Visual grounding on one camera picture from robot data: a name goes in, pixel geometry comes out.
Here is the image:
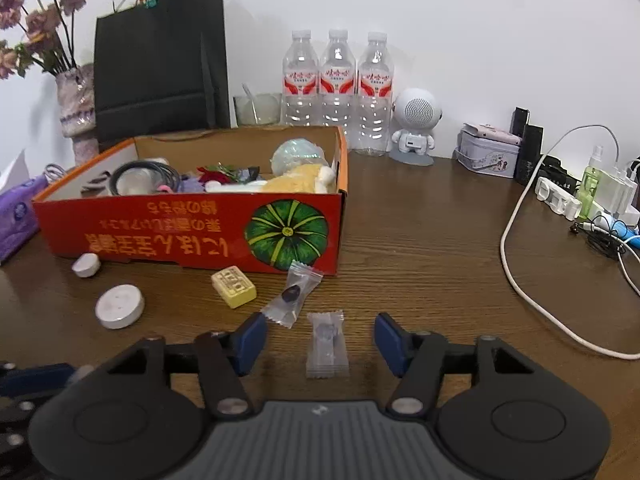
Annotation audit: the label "white cable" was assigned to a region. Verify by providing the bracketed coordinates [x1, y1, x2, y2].
[500, 125, 640, 360]

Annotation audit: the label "dark wrapped candy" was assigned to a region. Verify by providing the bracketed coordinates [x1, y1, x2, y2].
[262, 261, 324, 329]

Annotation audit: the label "dried pink flowers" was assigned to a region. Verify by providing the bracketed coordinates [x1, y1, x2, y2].
[0, 0, 88, 80]

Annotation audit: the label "green iridescent ball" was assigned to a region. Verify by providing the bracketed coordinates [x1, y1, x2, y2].
[270, 139, 331, 177]

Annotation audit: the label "tall black box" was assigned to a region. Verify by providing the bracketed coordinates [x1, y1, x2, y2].
[515, 124, 544, 186]

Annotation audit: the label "mottled purple ceramic vase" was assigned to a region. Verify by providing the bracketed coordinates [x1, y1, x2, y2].
[55, 62, 101, 168]

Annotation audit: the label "purple tissue pack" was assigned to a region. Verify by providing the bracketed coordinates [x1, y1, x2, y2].
[0, 175, 49, 264]

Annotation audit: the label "small white case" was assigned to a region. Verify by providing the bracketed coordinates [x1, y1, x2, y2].
[71, 252, 101, 278]

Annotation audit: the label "white charger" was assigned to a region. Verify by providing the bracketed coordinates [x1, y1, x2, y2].
[597, 170, 640, 216]

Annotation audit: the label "red cardboard box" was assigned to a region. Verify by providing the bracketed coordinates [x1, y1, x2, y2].
[31, 125, 349, 277]

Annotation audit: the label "printed tin box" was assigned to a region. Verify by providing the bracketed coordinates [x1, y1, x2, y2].
[453, 122, 523, 179]

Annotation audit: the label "thin black cable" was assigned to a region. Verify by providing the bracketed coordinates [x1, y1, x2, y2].
[570, 220, 627, 261]

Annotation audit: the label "yellow plush toy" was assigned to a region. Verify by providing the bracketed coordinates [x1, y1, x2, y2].
[262, 162, 338, 194]

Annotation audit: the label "red and green decoration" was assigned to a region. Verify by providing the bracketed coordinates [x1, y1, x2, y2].
[197, 162, 241, 184]

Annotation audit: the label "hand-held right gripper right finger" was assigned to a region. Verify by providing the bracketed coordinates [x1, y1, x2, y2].
[374, 311, 536, 418]

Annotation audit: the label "small black box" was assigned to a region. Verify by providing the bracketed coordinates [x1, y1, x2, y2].
[510, 106, 531, 138]

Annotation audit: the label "white power strip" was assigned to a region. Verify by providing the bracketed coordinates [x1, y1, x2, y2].
[534, 176, 583, 220]

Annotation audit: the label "crumpled white tissue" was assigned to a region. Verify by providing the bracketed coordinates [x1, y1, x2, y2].
[205, 180, 266, 194]

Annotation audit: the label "white round puck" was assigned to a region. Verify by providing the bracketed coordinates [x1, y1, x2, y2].
[95, 284, 146, 330]

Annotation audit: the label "small yellow box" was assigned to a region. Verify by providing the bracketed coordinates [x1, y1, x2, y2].
[210, 266, 257, 309]

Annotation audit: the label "green spray bottle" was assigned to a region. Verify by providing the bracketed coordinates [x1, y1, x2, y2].
[575, 146, 605, 220]

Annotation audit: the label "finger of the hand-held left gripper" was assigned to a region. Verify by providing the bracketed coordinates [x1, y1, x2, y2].
[0, 397, 40, 480]
[0, 361, 95, 398]

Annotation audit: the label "clear candy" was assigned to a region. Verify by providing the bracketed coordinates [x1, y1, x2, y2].
[306, 310, 349, 378]

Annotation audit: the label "clear water bottle red label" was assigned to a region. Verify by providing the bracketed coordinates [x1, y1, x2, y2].
[282, 30, 321, 127]
[320, 29, 358, 150]
[356, 31, 392, 157]

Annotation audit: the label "glass cup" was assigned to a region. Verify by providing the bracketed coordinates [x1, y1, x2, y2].
[234, 92, 282, 127]

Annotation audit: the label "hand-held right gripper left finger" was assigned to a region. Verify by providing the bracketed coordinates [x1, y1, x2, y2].
[102, 311, 268, 418]

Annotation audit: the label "black paper bag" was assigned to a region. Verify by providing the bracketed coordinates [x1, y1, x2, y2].
[94, 0, 232, 153]

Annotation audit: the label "white robot speaker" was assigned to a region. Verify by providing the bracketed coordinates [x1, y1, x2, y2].
[389, 87, 445, 166]

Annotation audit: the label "white folded paper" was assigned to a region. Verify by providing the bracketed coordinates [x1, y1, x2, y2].
[0, 150, 31, 186]

